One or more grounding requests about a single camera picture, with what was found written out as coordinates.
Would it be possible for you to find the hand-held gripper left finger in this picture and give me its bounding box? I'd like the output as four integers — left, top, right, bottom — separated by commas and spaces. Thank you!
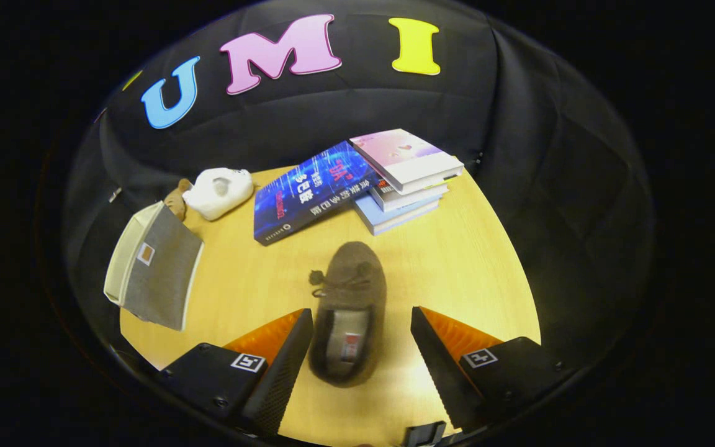
158, 309, 315, 437

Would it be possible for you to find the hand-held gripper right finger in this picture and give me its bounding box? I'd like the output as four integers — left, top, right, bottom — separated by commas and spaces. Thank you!
410, 305, 566, 433

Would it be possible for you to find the brown fuzzy shoe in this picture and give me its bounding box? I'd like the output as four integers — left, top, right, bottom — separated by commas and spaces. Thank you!
307, 241, 388, 389

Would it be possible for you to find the grey fabric storage box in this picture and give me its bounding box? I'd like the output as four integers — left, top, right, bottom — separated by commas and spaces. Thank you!
103, 201, 204, 332

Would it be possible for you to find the light blue book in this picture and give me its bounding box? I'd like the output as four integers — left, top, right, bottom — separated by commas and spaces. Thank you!
354, 196, 442, 237

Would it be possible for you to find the white plush toy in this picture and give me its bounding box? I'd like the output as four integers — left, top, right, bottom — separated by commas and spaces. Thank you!
182, 168, 255, 222

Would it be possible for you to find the brown striped plush toy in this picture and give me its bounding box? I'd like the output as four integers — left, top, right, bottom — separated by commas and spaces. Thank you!
163, 179, 194, 221

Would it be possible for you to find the black backdrop cloth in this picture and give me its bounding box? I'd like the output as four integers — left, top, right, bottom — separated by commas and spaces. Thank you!
63, 0, 656, 373

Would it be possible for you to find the pink and white book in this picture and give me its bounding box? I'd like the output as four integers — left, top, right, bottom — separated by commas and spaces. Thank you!
349, 129, 465, 194

